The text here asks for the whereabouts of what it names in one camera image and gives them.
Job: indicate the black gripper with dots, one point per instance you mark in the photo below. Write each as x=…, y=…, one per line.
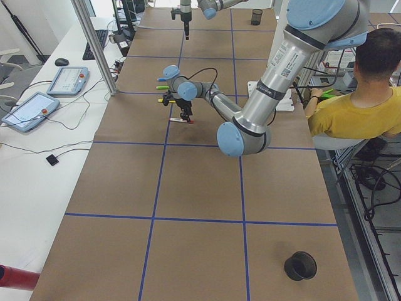
x=183, y=105
x=186, y=16

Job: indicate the red marker pen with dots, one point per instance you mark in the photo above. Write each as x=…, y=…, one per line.
x=181, y=120

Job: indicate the green highlighter pen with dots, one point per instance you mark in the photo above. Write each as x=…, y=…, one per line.
x=162, y=87

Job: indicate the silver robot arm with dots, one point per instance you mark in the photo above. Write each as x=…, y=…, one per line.
x=209, y=9
x=311, y=26

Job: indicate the far black mesh pen cup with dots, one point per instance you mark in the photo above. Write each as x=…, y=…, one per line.
x=256, y=17

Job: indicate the black mesh pen cup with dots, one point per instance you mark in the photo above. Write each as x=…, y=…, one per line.
x=300, y=266
x=256, y=17

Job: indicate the upper blue teach pendant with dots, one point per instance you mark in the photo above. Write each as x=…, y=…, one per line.
x=68, y=81

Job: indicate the blue teach pendant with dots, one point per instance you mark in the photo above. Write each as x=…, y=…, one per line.
x=31, y=112
x=68, y=81

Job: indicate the black computer mouse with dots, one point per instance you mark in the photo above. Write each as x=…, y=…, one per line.
x=61, y=62

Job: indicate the small black square device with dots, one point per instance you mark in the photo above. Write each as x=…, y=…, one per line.
x=52, y=160

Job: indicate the lower blue teach pendant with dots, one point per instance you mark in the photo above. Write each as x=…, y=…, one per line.
x=31, y=112

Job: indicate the person in yellow shirt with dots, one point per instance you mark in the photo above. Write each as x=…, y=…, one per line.
x=373, y=109

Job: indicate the near black mesh pen cup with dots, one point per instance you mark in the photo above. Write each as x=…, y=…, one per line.
x=300, y=266

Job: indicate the red fire extinguisher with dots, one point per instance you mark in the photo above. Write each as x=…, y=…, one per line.
x=18, y=279

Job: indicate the aluminium frame post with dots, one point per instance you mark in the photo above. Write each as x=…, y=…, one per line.
x=84, y=18

